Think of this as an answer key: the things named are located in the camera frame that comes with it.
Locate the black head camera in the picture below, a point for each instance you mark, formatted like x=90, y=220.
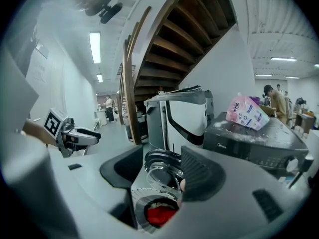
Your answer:
x=109, y=12

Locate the ceiling light panel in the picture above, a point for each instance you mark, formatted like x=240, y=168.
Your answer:
x=99, y=78
x=283, y=59
x=95, y=47

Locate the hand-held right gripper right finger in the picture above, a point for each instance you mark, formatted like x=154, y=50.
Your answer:
x=236, y=195

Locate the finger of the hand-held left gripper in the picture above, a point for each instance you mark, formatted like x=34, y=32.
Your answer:
x=91, y=133
x=86, y=141

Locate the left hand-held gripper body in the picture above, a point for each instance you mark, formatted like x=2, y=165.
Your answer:
x=66, y=138

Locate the wooden staircase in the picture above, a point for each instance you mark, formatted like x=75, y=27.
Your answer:
x=174, y=48

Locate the person's left forearm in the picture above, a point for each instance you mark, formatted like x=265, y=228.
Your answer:
x=35, y=131

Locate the purple plastic bag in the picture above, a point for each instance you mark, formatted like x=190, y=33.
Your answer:
x=254, y=101

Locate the red garment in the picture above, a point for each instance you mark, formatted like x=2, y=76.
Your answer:
x=160, y=216

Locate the open cardboard box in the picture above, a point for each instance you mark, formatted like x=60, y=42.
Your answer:
x=267, y=110

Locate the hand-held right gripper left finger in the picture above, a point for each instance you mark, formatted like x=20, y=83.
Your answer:
x=99, y=188

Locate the pink detergent pouch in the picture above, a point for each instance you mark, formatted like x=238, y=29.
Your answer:
x=246, y=114

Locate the large white black machine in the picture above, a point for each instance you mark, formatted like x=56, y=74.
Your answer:
x=184, y=118

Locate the black washing machine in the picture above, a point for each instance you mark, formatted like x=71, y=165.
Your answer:
x=251, y=146

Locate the round washer door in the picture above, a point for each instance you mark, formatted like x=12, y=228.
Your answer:
x=162, y=168

